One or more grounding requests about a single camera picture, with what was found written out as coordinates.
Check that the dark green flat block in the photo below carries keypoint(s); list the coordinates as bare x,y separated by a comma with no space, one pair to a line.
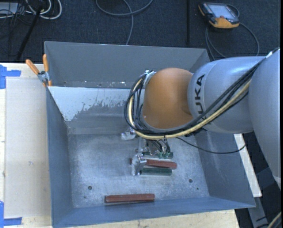
156,171

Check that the grey metal bin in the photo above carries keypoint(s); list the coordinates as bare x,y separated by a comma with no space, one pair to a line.
103,155

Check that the red-brown flat block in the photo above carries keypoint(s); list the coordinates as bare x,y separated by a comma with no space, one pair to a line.
129,198
162,164

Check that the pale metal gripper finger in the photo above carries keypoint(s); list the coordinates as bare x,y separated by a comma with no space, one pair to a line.
138,157
137,168

